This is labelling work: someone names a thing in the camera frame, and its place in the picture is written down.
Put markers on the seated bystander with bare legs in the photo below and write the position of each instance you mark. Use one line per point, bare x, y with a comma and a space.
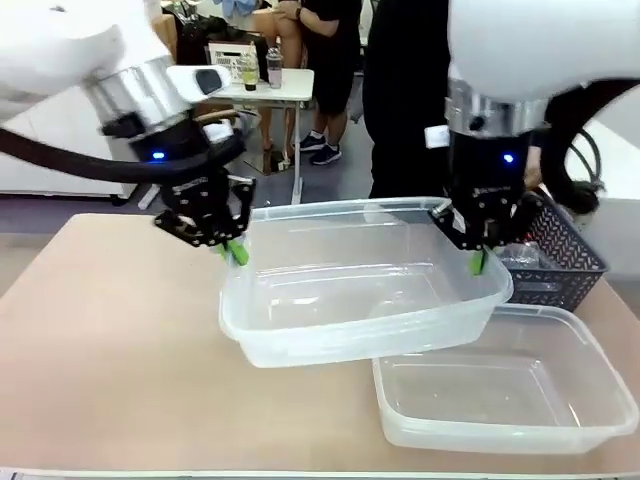
280, 30

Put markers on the bottle with pink drink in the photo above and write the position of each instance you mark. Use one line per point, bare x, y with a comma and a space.
274, 70

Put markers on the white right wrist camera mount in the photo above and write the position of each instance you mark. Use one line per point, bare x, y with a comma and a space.
436, 136

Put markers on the white background table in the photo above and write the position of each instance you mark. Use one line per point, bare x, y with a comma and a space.
295, 82

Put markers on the bystander in black shorts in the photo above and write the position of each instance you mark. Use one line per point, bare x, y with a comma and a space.
330, 60

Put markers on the crushed clear plastic bottle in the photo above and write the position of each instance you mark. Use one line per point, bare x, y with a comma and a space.
525, 255

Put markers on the black chair with wooden armrest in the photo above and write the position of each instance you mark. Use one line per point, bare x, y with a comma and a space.
195, 40

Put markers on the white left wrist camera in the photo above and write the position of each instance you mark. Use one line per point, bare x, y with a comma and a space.
197, 80

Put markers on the person's left hand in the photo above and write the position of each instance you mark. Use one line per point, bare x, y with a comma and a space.
534, 167

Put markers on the person in black clothes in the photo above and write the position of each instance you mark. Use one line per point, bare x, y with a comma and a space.
405, 100

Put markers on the white side desk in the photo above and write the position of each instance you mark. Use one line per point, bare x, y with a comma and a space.
622, 240

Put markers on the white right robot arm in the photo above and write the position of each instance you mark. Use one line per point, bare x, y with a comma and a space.
525, 45

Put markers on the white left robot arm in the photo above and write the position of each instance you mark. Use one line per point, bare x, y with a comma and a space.
60, 45

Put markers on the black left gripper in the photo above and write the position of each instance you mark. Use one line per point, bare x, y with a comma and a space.
185, 150

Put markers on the white cabinet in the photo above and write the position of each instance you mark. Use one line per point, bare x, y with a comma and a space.
55, 145

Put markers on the clear plastic bin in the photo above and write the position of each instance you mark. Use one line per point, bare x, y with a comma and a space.
500, 400
350, 320

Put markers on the dark grey woven plastic basket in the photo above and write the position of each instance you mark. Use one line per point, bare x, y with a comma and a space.
560, 245

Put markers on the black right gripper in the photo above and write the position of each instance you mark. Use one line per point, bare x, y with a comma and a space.
490, 170

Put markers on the white crate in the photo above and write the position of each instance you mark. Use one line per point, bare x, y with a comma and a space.
225, 57

